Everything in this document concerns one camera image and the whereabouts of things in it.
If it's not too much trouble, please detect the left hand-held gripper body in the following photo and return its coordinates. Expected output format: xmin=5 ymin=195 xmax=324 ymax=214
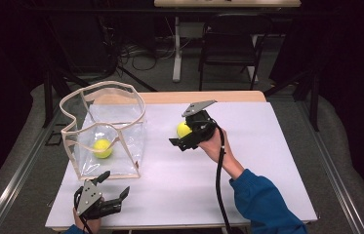
xmin=76 ymin=179 xmax=123 ymax=219

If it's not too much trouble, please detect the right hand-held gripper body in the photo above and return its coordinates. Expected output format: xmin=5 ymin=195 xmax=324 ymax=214
xmin=182 ymin=99 xmax=218 ymax=145

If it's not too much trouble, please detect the yellow tennis ball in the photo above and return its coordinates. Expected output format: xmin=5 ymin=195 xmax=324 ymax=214
xmin=92 ymin=138 xmax=113 ymax=160
xmin=176 ymin=121 xmax=193 ymax=139

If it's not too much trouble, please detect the clear bag with beige trim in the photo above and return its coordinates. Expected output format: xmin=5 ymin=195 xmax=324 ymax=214
xmin=59 ymin=80 xmax=147 ymax=181

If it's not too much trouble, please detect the person's right hand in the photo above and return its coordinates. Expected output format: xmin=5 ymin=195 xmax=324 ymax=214
xmin=198 ymin=128 xmax=236 ymax=170

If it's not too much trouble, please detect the person's left hand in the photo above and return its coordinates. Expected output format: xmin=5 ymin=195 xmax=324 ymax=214
xmin=72 ymin=209 xmax=101 ymax=234

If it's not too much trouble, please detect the wooden table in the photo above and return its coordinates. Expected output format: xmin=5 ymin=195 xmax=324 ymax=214
xmin=51 ymin=90 xmax=314 ymax=232

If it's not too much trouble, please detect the white board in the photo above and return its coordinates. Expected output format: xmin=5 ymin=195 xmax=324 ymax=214
xmin=45 ymin=101 xmax=319 ymax=230

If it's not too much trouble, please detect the white desk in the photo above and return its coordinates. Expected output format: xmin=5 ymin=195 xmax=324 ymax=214
xmin=153 ymin=0 xmax=302 ymax=84

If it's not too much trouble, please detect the black chair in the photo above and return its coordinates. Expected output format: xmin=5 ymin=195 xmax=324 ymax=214
xmin=198 ymin=13 xmax=273 ymax=92

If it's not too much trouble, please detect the black metal stand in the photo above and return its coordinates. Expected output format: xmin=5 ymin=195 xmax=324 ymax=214
xmin=41 ymin=13 xmax=158 ymax=130
xmin=263 ymin=69 xmax=321 ymax=133

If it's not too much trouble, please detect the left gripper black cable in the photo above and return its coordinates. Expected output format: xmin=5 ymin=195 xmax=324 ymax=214
xmin=73 ymin=186 xmax=88 ymax=234

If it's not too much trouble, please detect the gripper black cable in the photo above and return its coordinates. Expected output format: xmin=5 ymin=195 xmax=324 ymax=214
xmin=210 ymin=120 xmax=234 ymax=234
xmin=73 ymin=186 xmax=88 ymax=234

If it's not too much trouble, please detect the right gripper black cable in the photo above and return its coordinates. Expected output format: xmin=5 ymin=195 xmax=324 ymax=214
xmin=210 ymin=120 xmax=234 ymax=234

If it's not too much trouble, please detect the metal floor rail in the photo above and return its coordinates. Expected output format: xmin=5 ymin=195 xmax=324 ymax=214
xmin=0 ymin=113 xmax=61 ymax=234
xmin=296 ymin=97 xmax=364 ymax=234

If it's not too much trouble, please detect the black floor cable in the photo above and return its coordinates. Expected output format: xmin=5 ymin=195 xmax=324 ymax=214
xmin=117 ymin=38 xmax=174 ymax=72

